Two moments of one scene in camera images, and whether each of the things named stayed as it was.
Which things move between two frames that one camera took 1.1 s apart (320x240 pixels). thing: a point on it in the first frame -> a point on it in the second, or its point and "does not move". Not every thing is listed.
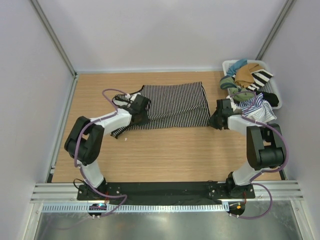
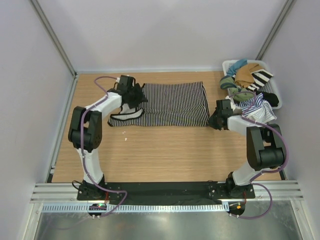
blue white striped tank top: [260, 110] does not move
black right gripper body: [214, 121] does not move
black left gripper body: [144, 119] -> [136, 96]
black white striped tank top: [172, 105] does not move
